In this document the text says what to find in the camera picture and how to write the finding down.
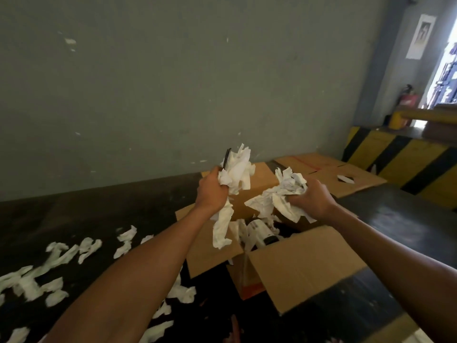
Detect person's left hand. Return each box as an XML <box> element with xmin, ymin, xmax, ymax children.
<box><xmin>194</xmin><ymin>166</ymin><xmax>230</xmax><ymax>215</ymax></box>

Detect flattened brown cardboard sheet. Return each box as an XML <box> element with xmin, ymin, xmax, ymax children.
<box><xmin>273</xmin><ymin>152</ymin><xmax>388</xmax><ymax>199</ymax></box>

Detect person's right hand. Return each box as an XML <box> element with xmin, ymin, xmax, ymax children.
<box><xmin>286</xmin><ymin>178</ymin><xmax>339</xmax><ymax>222</ymax></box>

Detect person's right forearm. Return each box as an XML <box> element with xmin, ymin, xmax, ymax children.
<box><xmin>327</xmin><ymin>204</ymin><xmax>457</xmax><ymax>343</ymax></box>

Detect printed white paper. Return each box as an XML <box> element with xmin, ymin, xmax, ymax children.
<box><xmin>244</xmin><ymin>167</ymin><xmax>317</xmax><ymax>224</ymax></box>

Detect white wall poster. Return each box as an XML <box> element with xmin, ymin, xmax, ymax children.
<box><xmin>406</xmin><ymin>14</ymin><xmax>437</xmax><ymax>61</ymax></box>

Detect person's left forearm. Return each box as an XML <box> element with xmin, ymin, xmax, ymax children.
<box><xmin>43</xmin><ymin>206</ymin><xmax>225</xmax><ymax>343</ymax></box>

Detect red fire extinguisher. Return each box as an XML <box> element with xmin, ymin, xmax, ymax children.
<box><xmin>397</xmin><ymin>84</ymin><xmax>421</xmax><ymax>108</ymax></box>

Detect paper-wrapped bottle with black cap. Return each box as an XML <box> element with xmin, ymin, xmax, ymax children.
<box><xmin>246</xmin><ymin>219</ymin><xmax>281</xmax><ymax>251</ymax></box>

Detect open brown cardboard box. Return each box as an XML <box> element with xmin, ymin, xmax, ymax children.
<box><xmin>174</xmin><ymin>161</ymin><xmax>368</xmax><ymax>315</ymax></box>

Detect long white paper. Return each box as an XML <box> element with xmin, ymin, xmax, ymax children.
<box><xmin>212</xmin><ymin>143</ymin><xmax>256</xmax><ymax>250</ymax></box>

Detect white packing paper wad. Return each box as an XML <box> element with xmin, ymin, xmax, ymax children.
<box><xmin>228</xmin><ymin>215</ymin><xmax>283</xmax><ymax>247</ymax></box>

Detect scattered white paper scraps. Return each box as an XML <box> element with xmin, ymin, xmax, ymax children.
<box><xmin>0</xmin><ymin>225</ymin><xmax>198</xmax><ymax>343</ymax></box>

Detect yellow black striped barrier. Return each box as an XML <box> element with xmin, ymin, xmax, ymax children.
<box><xmin>342</xmin><ymin>126</ymin><xmax>457</xmax><ymax>212</ymax></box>

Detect yellow guard rail pipe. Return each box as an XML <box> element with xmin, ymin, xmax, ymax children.
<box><xmin>388</xmin><ymin>108</ymin><xmax>457</xmax><ymax>131</ymax></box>

